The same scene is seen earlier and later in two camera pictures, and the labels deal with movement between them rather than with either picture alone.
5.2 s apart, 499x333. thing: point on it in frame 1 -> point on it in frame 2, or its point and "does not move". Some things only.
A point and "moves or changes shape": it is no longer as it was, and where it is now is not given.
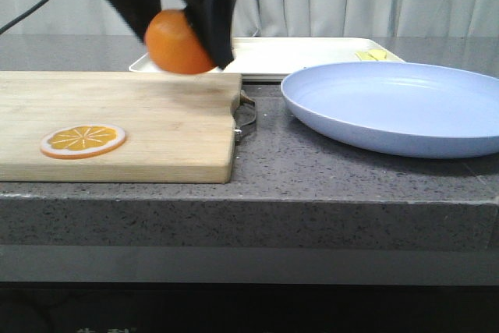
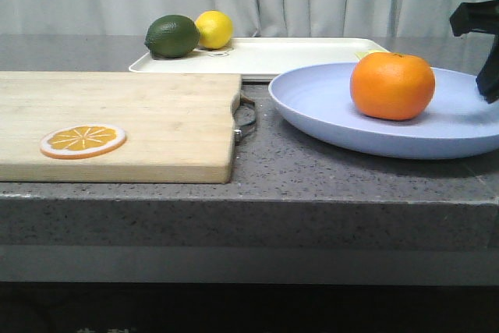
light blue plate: (418, 110) moves or changes shape
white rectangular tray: (275, 58) does not move
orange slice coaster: (83, 141) does not move
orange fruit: (171, 41) -> (392, 86)
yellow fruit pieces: (372, 54) does not move
